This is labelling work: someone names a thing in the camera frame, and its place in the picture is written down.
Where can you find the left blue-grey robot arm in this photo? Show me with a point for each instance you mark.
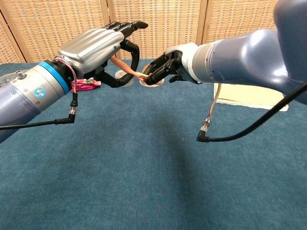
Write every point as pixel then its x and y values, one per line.
pixel 24 95

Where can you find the woven wooden folding screen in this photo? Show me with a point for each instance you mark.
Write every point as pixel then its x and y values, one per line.
pixel 168 24

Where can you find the peach coloured stick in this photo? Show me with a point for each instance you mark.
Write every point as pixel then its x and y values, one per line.
pixel 124 67

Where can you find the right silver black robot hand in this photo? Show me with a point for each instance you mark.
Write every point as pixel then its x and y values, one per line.
pixel 163 69

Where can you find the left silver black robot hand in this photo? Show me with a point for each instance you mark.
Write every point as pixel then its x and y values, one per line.
pixel 91 48

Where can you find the red spouted drink pouch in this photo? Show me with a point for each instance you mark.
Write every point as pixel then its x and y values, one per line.
pixel 86 85

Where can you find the orange fruit jelly cup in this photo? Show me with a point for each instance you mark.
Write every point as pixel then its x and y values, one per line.
pixel 158 83

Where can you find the brown spiral notebook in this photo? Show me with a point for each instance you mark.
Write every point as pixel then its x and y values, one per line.
pixel 251 95

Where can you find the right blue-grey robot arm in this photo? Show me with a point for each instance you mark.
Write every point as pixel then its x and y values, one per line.
pixel 239 60

